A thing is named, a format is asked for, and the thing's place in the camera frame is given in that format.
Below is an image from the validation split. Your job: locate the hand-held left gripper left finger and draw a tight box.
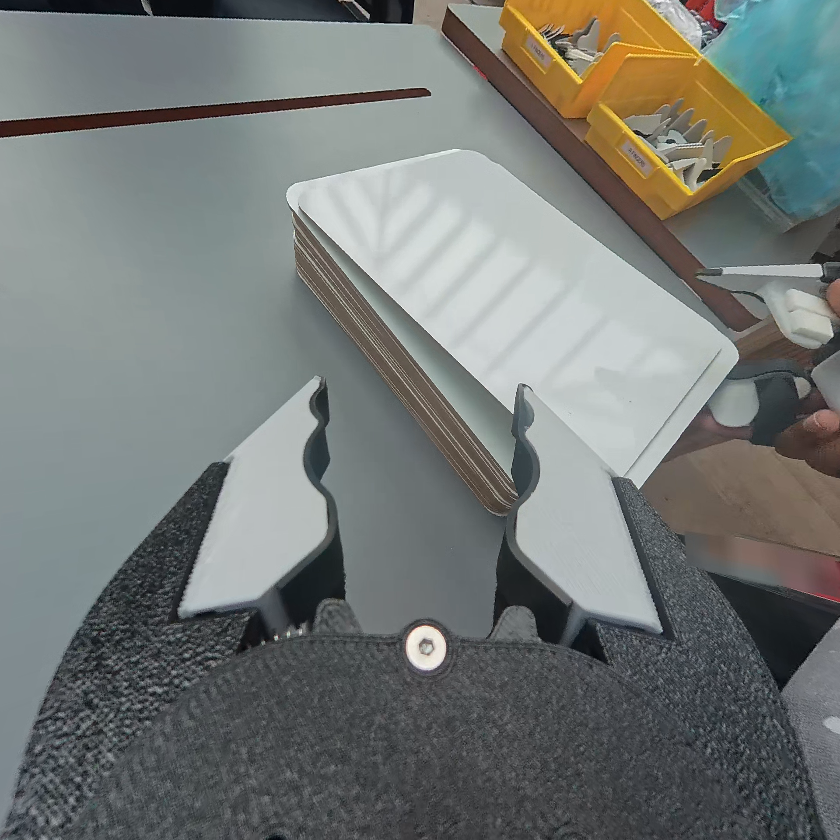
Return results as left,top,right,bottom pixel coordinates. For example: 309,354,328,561
177,375,345,637

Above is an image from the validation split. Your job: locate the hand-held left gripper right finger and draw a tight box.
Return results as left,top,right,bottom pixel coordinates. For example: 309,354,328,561
495,382,664,649

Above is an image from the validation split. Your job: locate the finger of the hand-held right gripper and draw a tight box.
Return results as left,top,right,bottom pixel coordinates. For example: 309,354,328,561
710,381,761,429
696,261,840,350

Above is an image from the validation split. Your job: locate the stack of white panels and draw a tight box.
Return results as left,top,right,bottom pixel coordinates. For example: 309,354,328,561
287,150,740,517

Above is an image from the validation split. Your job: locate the person's right hand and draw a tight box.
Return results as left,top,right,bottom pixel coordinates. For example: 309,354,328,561
774,279,840,480

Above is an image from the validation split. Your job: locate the pile of grey printed parts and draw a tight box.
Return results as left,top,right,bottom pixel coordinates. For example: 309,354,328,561
623,98,742,191
541,18,621,76

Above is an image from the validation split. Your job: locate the teal plastic bag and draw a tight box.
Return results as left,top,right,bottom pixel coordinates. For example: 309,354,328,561
712,0,840,221

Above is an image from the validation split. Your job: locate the yellow parts bin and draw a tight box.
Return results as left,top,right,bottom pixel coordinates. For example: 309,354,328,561
584,52,791,221
499,0,700,119

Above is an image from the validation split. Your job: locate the grey spattered sweatshirt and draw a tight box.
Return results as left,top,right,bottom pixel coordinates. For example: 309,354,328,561
781,617,840,840

